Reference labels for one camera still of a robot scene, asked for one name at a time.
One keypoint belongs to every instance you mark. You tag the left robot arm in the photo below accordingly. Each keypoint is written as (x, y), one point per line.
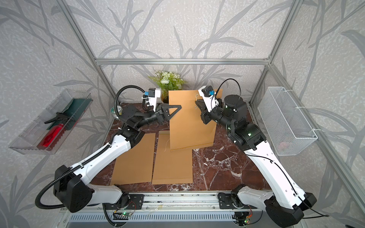
(72, 188)

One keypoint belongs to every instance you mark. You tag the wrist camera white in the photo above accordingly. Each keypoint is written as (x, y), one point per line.
(150, 99)
(209, 97)

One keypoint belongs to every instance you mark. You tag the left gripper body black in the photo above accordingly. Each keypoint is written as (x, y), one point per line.
(158, 115)

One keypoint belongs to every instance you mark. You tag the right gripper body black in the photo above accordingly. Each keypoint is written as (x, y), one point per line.
(216, 115)

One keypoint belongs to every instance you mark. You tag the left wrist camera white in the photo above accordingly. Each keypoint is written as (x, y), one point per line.
(150, 99)

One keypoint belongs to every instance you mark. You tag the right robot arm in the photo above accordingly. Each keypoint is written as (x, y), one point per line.
(248, 137)

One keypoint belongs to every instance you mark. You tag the brown file bag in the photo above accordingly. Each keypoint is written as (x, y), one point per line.
(187, 130)
(171, 167)
(136, 165)

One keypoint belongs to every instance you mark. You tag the clear plastic wall tray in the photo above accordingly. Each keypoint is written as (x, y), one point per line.
(27, 141)

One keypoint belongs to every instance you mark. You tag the green plant white flowers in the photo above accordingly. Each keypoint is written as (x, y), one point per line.
(167, 81)

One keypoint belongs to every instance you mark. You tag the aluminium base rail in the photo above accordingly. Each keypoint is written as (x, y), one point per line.
(179, 201)

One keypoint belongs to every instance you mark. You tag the white wire mesh basket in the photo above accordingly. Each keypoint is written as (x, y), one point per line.
(289, 130)

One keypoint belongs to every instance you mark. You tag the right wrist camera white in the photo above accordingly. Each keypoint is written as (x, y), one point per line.
(209, 97)

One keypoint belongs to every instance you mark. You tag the dark green cloth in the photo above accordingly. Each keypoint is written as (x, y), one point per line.
(71, 114)

